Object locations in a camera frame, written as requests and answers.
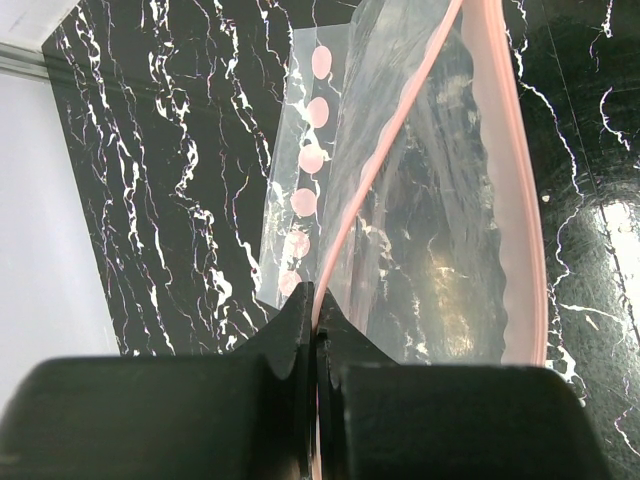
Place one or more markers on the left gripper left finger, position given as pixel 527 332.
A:
pixel 247 414

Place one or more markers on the black marble pattern mat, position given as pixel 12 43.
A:
pixel 169 111

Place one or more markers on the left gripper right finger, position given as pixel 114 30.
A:
pixel 382 420

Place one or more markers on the clear pink-dotted zip bag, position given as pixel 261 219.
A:
pixel 401 185

